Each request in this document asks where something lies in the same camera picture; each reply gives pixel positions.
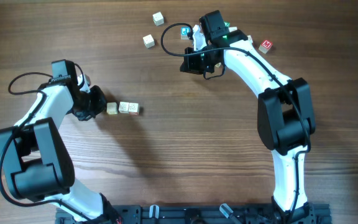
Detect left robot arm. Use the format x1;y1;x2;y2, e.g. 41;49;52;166
0;59;123;223

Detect left black cable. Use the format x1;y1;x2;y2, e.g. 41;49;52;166
0;72;90;222

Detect red M block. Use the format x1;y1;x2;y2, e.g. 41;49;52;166
259;40;273;54

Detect right black cable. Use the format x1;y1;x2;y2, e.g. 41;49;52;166
160;22;312;223

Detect wooden block green side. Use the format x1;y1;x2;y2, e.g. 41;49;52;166
118;101;129;114

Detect plain wooden block top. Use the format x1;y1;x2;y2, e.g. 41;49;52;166
152;12;164;26

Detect wooden block yellow side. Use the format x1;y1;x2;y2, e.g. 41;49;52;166
106;102;118;115

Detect black cable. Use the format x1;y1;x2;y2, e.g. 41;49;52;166
0;72;90;222
160;22;312;223

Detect wooden block red picture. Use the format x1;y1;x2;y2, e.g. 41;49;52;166
247;35;253;44

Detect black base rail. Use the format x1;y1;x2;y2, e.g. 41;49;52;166
54;203;332;224

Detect wooden block blue side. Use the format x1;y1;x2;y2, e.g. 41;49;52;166
128;103;140;115

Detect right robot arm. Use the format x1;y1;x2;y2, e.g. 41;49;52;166
180;11;316;223

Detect blue P block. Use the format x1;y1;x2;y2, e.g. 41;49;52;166
180;27;191;40

